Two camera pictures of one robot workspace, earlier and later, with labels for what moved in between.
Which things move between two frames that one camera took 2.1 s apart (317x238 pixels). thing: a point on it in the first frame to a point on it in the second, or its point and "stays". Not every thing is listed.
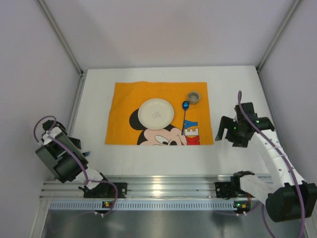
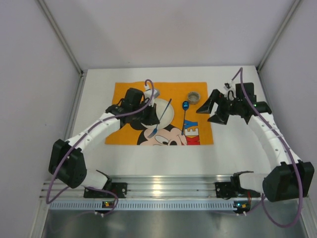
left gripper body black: [75, 143] to [150, 114]
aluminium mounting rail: [142, 187] stays
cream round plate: [156, 113] stays
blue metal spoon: [185, 105] stays
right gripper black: [229, 131] to [225, 106]
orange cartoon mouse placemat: [125, 127] stays
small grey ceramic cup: [193, 97] stays
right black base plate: [223, 190] stays
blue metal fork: [86, 153] to [155, 130]
